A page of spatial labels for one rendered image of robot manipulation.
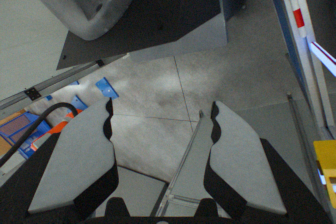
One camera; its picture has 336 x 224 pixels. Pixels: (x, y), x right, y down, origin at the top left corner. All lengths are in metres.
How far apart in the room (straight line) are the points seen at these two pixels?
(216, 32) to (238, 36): 1.02
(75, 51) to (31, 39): 1.29
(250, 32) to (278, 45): 0.23
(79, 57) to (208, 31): 0.28
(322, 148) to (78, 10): 0.59
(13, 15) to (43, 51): 0.30
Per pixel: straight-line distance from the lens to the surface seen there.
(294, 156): 1.18
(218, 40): 0.40
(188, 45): 0.42
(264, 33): 1.42
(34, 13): 1.73
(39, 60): 1.52
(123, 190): 3.97
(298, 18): 0.52
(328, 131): 0.71
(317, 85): 0.63
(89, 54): 0.26
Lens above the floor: 1.38
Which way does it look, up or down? 47 degrees down
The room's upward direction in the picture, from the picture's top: 141 degrees counter-clockwise
